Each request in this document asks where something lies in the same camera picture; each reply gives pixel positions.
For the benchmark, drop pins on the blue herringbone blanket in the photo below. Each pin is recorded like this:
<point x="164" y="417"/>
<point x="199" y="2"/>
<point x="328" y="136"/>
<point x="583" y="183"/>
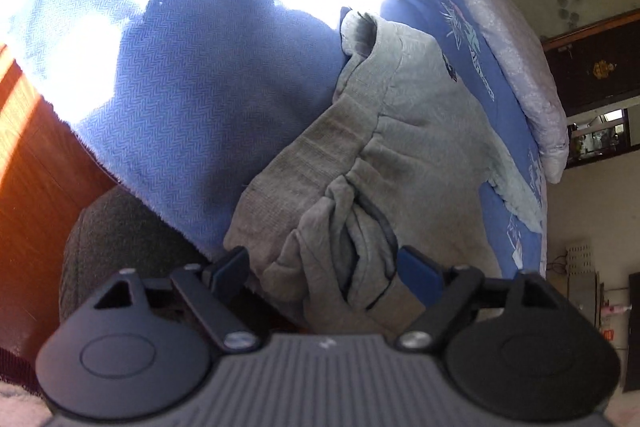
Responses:
<point x="200" y="97"/>

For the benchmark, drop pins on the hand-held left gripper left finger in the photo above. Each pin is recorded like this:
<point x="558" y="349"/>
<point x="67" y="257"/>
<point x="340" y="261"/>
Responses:
<point x="232" y="269"/>

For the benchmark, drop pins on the person's dark grey clothing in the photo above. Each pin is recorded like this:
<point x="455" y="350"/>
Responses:
<point x="120" y="232"/>

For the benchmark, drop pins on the grey and wood cabinet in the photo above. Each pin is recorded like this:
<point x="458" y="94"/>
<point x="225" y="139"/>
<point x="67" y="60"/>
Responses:
<point x="585" y="297"/>

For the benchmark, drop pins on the grey pants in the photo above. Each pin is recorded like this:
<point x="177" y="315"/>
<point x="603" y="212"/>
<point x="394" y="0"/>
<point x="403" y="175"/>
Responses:
<point x="410" y="132"/>

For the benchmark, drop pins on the lavender quilt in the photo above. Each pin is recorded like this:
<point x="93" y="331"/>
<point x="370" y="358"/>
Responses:
<point x="520" y="57"/>

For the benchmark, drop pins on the white perforated box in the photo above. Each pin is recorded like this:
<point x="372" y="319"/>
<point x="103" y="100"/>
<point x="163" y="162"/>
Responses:
<point x="578" y="259"/>

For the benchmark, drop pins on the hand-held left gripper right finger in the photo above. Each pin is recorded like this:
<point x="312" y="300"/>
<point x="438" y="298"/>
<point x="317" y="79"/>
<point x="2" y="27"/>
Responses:
<point x="417" y="272"/>

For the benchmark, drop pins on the dark wooden door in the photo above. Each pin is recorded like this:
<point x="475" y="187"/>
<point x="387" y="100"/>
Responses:
<point x="595" y="67"/>

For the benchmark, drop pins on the black television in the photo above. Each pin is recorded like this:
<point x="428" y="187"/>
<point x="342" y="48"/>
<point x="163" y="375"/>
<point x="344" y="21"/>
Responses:
<point x="634" y="332"/>

